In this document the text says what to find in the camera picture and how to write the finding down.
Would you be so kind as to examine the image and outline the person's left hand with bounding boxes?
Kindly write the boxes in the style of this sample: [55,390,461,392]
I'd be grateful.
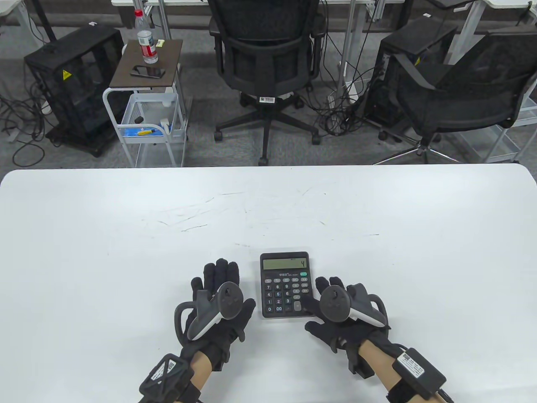
[178,259,256,372]

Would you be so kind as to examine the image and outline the person's right hand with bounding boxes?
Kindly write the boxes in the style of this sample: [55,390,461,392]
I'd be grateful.
[300,276,399,376]

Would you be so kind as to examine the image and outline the black calculator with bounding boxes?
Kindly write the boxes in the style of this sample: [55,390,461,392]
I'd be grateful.
[260,251,315,319]

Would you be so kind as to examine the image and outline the person's left forearm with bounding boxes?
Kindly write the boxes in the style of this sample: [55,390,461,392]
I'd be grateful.
[191,351,212,389]

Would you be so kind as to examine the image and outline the person's right forearm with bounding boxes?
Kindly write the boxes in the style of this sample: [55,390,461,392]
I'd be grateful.
[359,339,399,389]

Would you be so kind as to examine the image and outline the grey left hand controller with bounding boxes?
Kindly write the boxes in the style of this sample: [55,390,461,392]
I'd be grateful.
[174,282,244,341]

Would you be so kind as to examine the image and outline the grey hand controller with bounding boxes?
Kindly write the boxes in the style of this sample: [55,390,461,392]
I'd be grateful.
[174,282,244,341]
[320,283,389,329]

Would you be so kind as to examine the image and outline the grey right hand controller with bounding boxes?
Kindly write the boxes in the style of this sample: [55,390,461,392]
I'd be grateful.
[320,283,389,329]

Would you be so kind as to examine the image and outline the white power strip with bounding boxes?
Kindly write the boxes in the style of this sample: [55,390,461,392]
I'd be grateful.
[327,82,359,122]

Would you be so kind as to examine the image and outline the black mesh office chair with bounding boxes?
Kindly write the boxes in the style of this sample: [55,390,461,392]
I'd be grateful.
[208,0,326,166]

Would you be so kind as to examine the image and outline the black smartphone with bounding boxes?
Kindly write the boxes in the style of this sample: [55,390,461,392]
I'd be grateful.
[130,65,167,79]

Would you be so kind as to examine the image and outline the white cart with brown top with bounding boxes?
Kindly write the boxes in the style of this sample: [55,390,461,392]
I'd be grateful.
[103,39,188,168]

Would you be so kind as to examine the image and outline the black chair with chrome base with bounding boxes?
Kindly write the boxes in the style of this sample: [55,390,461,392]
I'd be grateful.
[371,30,537,165]

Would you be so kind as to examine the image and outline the red label plastic water bottle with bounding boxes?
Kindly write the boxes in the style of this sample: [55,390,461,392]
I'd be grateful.
[134,9,159,65]

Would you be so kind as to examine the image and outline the black cabinet with yellow sticker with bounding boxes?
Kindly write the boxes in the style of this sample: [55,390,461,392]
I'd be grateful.
[24,26,126,158]

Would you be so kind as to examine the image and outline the black computer tower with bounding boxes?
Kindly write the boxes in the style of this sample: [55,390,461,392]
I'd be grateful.
[363,19,459,141]

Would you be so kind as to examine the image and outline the tangle of black cables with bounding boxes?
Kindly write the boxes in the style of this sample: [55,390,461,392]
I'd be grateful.
[302,25,403,137]

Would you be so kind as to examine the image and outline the white desk frame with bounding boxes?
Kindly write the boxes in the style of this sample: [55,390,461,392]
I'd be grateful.
[111,0,378,91]

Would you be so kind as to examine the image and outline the loose black floor cables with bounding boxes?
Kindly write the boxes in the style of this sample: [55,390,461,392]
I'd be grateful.
[0,76,55,166]

